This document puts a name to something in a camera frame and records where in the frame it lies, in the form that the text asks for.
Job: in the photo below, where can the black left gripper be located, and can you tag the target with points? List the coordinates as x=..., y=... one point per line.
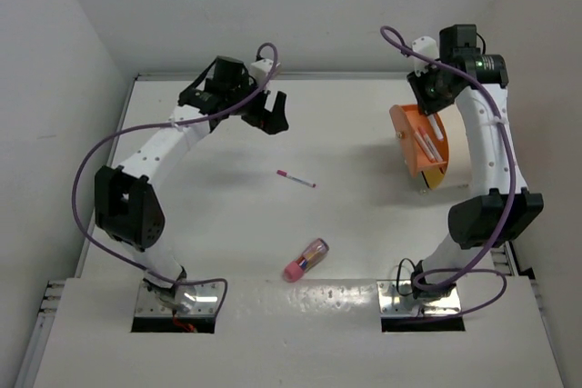
x=271, y=122

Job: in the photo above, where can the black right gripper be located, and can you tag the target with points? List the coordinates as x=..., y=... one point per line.
x=426, y=104

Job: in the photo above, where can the white pen pink tip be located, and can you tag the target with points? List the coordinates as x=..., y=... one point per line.
x=436, y=127

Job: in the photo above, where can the white pen orange band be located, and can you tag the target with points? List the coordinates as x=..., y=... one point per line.
x=424, y=146

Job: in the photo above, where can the orange drawer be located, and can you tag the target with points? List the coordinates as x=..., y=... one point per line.
x=405, y=118

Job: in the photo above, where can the white pen magenta cap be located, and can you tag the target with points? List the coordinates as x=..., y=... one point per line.
x=295, y=179

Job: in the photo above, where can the yellow drawer with gold knob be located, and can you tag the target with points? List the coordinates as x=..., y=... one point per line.
x=433, y=177

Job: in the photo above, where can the pink capped clip tube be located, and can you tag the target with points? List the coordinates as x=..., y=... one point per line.
x=309, y=258

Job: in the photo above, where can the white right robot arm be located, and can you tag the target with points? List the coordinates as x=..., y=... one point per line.
x=453, y=70

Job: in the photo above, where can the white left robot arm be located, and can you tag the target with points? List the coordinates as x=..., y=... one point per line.
x=127, y=207

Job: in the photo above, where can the white cylindrical drawer organizer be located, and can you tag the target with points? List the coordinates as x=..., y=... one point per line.
x=458, y=171

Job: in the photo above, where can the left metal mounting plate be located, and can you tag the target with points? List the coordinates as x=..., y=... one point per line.
x=193, y=300

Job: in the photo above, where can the metal mounting plate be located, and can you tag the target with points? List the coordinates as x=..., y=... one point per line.
x=396, y=300
x=193, y=300

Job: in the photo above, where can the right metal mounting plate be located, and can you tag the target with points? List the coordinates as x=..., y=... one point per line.
x=396, y=300

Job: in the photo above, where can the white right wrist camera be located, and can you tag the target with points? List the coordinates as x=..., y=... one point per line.
x=427, y=47

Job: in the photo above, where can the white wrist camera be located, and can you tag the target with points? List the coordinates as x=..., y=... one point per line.
x=263, y=70
x=427, y=47

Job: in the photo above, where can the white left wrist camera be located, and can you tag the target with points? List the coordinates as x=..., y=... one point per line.
x=263, y=70

